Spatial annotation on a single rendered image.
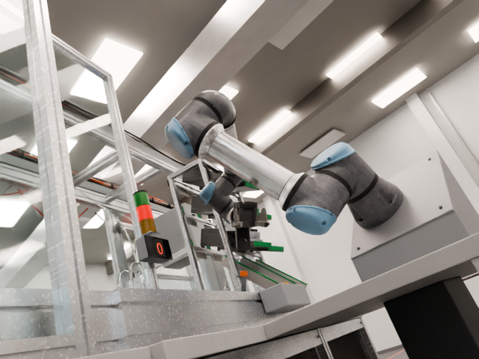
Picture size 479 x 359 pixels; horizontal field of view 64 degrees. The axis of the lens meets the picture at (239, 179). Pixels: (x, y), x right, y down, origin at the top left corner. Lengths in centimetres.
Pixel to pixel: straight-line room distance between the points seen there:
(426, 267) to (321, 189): 41
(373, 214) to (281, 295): 33
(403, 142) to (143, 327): 1052
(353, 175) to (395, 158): 993
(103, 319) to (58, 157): 24
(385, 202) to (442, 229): 17
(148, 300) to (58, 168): 25
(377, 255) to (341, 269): 1048
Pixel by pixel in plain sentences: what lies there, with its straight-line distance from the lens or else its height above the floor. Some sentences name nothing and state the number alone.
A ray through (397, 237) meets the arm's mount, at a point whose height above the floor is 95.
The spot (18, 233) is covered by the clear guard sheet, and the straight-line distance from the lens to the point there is 52.
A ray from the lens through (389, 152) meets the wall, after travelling 1105.
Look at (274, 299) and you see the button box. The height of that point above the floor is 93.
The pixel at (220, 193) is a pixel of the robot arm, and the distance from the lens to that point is 142.
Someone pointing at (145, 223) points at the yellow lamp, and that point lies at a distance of 129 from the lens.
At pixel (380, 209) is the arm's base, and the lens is 109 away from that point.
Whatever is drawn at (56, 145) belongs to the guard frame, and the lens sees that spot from 62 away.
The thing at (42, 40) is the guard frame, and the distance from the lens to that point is 76.
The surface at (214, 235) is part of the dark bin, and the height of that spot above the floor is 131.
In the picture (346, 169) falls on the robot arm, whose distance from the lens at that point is 103.
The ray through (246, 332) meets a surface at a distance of 75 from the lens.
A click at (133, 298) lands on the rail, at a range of 65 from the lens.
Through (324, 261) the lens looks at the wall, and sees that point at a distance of 1177.
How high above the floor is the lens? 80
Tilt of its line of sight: 25 degrees up
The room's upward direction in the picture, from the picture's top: 20 degrees counter-clockwise
